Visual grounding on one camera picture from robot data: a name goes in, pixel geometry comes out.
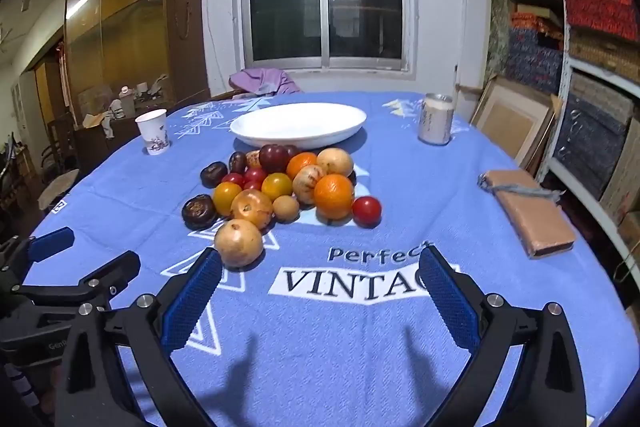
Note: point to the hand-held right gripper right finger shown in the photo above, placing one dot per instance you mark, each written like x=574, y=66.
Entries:
x=447, y=302

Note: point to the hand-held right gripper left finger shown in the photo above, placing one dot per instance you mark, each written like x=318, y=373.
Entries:
x=192, y=302

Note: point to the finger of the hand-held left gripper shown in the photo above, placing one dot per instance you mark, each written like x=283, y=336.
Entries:
x=50, y=243
x=110, y=274

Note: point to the large tan round fruit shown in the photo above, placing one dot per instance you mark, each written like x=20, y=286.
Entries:
x=238, y=243

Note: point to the dark brown water chestnut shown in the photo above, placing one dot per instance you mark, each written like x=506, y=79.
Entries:
x=214, y=174
x=198, y=212
x=352, y=177
x=237, y=162

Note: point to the orange-yellow cherry tomato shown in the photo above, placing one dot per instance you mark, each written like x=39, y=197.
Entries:
x=226, y=197

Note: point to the orange-tan round fruit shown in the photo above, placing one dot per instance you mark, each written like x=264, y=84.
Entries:
x=251, y=207

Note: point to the small tan fruit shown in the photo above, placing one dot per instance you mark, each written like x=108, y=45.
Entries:
x=285, y=208

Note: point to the yellow cherry tomato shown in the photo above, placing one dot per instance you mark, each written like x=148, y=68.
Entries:
x=276, y=186

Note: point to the large orange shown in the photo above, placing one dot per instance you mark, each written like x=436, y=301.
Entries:
x=334, y=196

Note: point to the tan fruit with red marks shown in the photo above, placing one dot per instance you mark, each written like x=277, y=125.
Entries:
x=307, y=184

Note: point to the dark red plum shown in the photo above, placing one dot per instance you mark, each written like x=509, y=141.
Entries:
x=272, y=157
x=292, y=150

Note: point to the small orange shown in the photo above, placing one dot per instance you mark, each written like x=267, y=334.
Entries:
x=301, y=164

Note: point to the white oval plate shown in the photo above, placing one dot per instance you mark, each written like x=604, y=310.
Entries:
x=300, y=124

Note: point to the person's left forearm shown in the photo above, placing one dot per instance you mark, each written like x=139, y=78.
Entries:
x=20, y=392

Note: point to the round wooden stool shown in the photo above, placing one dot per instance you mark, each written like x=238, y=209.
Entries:
x=57, y=188

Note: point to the blue printed blanket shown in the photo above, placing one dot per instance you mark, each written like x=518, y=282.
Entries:
x=425, y=217

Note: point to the tan zip pouch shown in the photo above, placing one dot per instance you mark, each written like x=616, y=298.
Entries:
x=530, y=212

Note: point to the white paper cup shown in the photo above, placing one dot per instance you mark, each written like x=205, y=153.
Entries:
x=152, y=132

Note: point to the silver drink can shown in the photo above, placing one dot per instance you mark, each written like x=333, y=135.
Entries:
x=436, y=119

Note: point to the wooden chair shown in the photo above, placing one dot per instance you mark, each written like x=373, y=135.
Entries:
x=225, y=94

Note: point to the purple cloth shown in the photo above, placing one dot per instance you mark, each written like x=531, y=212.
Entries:
x=265, y=81

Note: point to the wooden glass-door cabinet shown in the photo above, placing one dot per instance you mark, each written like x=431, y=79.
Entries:
x=125, y=7

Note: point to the white panel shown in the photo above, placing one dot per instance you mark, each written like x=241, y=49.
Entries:
x=477, y=32

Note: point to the white metal shelf rack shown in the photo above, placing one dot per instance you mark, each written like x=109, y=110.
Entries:
x=565, y=32

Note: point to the wooden picture frame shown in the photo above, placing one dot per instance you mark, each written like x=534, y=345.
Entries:
x=510, y=117

